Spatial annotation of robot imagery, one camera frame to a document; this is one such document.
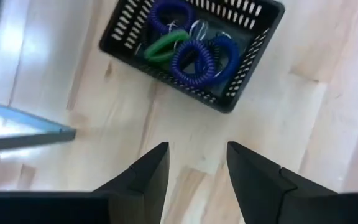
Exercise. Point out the black slotted plastic basket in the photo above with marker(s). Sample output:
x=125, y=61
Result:
x=269, y=15

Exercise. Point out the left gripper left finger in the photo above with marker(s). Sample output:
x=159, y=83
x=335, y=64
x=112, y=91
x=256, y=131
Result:
x=141, y=193

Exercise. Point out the grey perforated metal shelf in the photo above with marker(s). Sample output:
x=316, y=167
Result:
x=11, y=140

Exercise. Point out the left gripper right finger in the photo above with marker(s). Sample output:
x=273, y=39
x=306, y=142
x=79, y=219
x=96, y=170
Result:
x=259, y=189

